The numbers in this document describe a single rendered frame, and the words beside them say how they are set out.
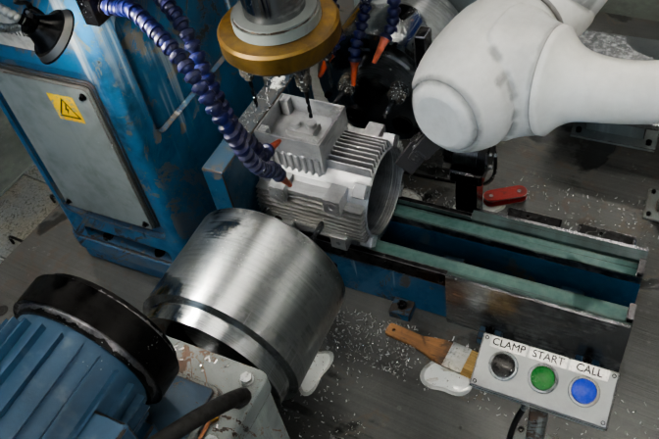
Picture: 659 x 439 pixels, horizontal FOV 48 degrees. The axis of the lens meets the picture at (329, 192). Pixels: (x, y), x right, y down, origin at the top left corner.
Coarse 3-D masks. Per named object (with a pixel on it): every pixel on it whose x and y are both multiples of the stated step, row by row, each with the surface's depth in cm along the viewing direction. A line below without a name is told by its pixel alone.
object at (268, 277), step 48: (192, 240) 105; (240, 240) 101; (288, 240) 102; (192, 288) 96; (240, 288) 96; (288, 288) 99; (336, 288) 106; (192, 336) 96; (240, 336) 94; (288, 336) 97; (288, 384) 100
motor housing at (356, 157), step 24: (336, 144) 120; (360, 144) 119; (384, 144) 119; (288, 168) 122; (336, 168) 118; (360, 168) 116; (384, 168) 130; (264, 192) 123; (288, 192) 120; (312, 192) 119; (384, 192) 131; (288, 216) 125; (312, 216) 122; (336, 216) 119; (360, 216) 117; (384, 216) 130; (360, 240) 122
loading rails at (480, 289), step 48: (384, 240) 139; (432, 240) 133; (480, 240) 127; (528, 240) 125; (576, 240) 122; (384, 288) 132; (432, 288) 125; (480, 288) 118; (528, 288) 118; (576, 288) 125; (624, 288) 120; (480, 336) 124; (528, 336) 122; (576, 336) 116; (624, 336) 111
